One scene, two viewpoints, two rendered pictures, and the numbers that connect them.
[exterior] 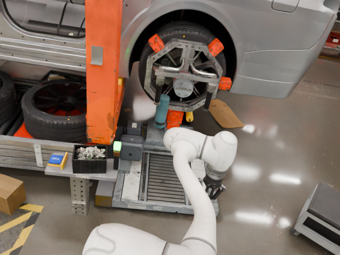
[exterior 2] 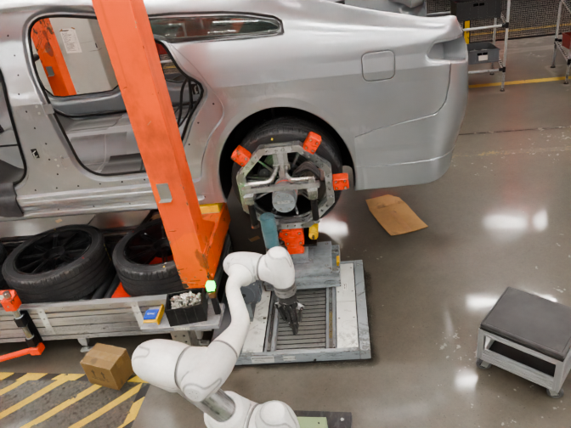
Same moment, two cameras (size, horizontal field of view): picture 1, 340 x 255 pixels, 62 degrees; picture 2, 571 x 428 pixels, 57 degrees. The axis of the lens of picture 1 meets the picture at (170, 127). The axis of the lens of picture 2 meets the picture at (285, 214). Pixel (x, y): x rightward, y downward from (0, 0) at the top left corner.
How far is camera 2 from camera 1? 1.11 m
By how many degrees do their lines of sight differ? 14
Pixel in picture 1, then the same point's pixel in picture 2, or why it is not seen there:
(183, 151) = (234, 274)
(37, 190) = not seen: hidden behind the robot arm
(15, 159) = (115, 325)
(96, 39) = (159, 177)
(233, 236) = (392, 380)
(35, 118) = (128, 273)
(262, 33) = (366, 110)
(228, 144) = (275, 259)
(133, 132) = not seen: hidden behind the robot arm
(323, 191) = (507, 298)
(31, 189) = not seen: hidden behind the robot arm
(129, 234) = (161, 342)
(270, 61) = (392, 140)
